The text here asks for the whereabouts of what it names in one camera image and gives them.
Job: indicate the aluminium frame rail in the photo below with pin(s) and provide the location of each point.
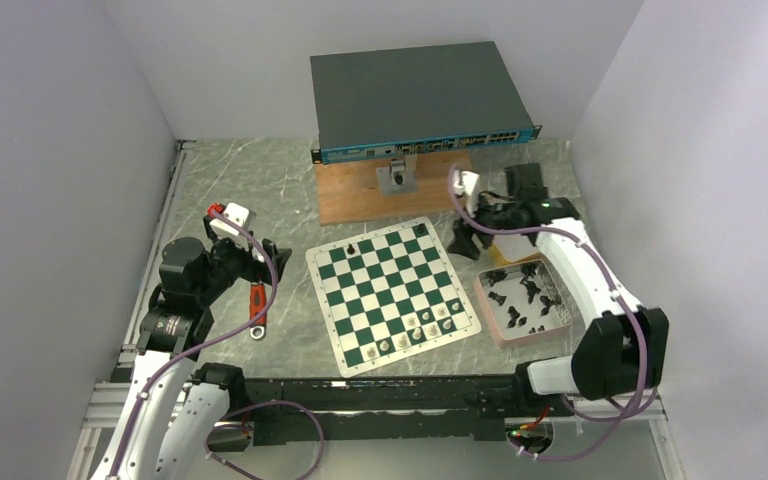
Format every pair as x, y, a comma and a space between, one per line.
109, 395

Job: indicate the pink plastic tray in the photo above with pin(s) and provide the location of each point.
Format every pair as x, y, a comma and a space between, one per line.
547, 317

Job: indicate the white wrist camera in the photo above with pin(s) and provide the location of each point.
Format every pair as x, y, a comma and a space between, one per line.
464, 183
228, 220

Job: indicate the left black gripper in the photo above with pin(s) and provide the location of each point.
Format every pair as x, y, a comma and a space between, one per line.
254, 270

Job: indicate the yellow metal tin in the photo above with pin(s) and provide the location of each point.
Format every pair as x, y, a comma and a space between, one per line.
512, 249

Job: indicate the green white chess mat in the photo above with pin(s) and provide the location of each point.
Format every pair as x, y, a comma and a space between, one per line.
367, 297

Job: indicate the metal bracket with knob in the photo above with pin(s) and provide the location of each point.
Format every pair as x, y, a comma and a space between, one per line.
398, 176

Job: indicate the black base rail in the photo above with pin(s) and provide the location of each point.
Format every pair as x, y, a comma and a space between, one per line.
483, 407

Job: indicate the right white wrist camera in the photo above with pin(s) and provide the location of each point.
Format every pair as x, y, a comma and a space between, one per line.
464, 183

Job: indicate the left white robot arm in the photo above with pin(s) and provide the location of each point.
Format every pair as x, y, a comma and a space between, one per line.
173, 402

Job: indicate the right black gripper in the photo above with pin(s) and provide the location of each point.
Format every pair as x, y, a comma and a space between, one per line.
463, 241

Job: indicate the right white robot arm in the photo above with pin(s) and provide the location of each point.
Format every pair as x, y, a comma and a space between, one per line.
624, 344

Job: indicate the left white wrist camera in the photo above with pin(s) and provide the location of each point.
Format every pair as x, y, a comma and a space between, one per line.
228, 220

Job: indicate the red handled adjustable wrench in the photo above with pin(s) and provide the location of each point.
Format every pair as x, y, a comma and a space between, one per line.
257, 308

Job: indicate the black chess piece in tray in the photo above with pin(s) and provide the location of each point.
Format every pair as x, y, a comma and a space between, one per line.
495, 276
516, 319
529, 272
498, 298

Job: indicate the dark grey network switch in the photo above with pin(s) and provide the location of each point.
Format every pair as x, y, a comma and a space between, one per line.
418, 100

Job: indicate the wooden board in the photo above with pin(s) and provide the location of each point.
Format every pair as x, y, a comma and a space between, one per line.
349, 193

